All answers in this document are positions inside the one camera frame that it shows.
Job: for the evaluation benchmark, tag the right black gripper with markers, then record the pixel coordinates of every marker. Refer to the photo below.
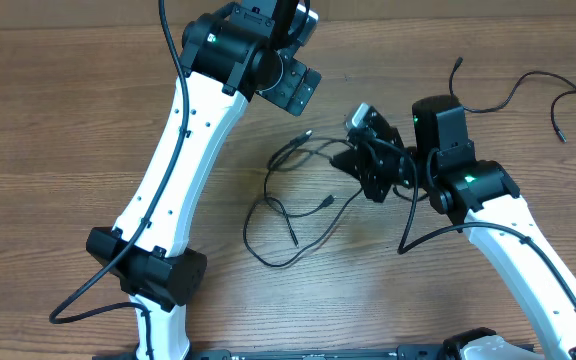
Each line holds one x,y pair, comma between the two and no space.
369,172

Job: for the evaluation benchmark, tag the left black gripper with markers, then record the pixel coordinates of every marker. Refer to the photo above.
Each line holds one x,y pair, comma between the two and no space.
295,93

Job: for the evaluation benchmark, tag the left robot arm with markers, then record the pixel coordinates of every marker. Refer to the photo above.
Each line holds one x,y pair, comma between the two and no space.
225,58

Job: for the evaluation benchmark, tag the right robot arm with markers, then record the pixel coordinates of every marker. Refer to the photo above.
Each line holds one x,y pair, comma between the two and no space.
480,199

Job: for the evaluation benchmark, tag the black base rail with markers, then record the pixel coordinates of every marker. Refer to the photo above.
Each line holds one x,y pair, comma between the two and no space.
401,352

